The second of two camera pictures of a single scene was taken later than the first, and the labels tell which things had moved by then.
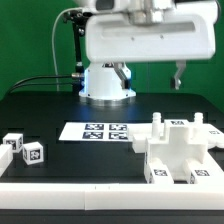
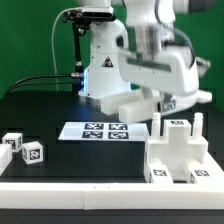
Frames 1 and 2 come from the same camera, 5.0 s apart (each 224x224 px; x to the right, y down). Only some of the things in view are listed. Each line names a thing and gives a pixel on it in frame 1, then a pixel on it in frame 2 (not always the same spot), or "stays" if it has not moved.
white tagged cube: (14, 139) stays
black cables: (18, 84) stays
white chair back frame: (212, 134) to (143, 106)
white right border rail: (215, 170) stays
